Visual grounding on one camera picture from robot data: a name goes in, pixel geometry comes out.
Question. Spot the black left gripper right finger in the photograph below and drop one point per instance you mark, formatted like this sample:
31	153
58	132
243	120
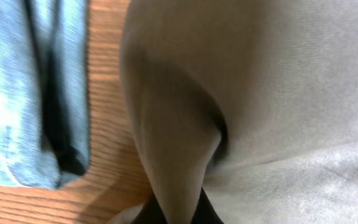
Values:
205	213

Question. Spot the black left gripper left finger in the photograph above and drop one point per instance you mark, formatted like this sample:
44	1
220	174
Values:
151	213

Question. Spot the grey shorts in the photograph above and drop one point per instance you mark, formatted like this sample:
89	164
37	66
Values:
256	102

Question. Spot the folded blue denim jeans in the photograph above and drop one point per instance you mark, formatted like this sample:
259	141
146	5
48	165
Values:
44	117

